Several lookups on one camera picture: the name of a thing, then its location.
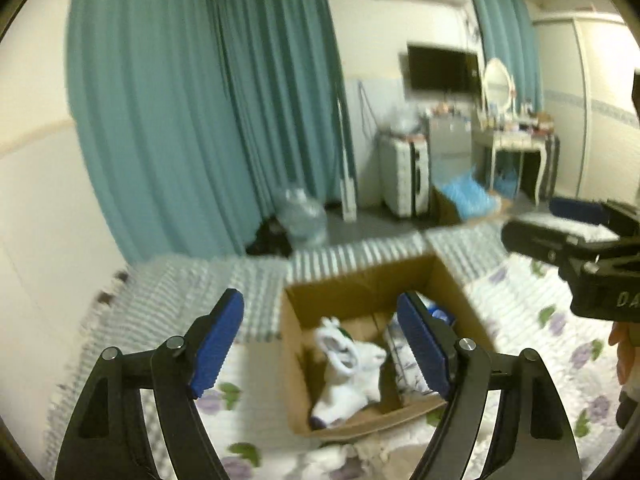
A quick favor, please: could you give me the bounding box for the grey cabinet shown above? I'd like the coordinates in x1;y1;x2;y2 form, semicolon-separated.
426;111;475;187

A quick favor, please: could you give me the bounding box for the black bag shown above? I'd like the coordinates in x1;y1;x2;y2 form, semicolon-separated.
246;218;295;257

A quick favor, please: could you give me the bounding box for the clear plastic bag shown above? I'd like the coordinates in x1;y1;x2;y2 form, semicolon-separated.
386;104;427;137

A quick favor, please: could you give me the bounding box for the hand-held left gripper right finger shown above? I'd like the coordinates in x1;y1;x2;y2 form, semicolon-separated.
396;290;584;480

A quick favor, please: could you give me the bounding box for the white soft cloth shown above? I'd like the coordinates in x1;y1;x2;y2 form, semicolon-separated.
309;316;389;429

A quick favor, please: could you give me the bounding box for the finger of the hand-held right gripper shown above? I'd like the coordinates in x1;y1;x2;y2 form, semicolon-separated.
501;218;640;266
549;197;640;236

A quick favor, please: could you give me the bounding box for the blue and white packet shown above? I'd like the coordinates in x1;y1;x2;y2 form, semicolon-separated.
419;294;457;327

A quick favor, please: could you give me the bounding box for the crumpled white cloth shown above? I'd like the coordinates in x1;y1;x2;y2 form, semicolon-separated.
304;441;386;468

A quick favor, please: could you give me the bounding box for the white suitcase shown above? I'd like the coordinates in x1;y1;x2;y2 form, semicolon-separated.
378;132;432;219

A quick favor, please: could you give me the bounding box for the floral bed sheet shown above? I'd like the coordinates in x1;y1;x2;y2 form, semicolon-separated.
42;222;621;461

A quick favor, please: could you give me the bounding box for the white dressing table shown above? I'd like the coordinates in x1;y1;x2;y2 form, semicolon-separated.
471;115;560;205

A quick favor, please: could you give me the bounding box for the narrow teal curtain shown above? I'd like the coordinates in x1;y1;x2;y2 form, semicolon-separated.
464;0;546;113

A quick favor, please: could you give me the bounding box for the folded floral cloth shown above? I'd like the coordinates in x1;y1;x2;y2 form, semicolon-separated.
384;312;447;402

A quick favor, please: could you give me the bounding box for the floral bed blanket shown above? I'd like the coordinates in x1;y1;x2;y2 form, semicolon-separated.
192;252;632;480

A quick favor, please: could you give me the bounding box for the wide teal curtain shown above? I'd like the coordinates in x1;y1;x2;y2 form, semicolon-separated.
66;0;357;263

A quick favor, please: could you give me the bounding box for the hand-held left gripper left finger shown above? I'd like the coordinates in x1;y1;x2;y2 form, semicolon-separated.
54;288;245;480

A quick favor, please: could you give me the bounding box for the white wardrobe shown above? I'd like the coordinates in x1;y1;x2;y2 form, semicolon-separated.
531;14;640;202

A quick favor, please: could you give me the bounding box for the clear plastic water jug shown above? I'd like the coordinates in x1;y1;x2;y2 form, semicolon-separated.
276;186;327;249

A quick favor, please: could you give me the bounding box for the black wall television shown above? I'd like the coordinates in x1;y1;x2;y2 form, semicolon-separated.
406;43;482;96

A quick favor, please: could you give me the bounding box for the person's right hand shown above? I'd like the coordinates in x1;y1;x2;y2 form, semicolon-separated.
608;320;640;387

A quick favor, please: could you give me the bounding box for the cardboard box of blue packets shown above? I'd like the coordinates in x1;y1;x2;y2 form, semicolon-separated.
431;166;513;227

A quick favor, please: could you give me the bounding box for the oval white mirror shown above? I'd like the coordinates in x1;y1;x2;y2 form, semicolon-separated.
482;57;516;115

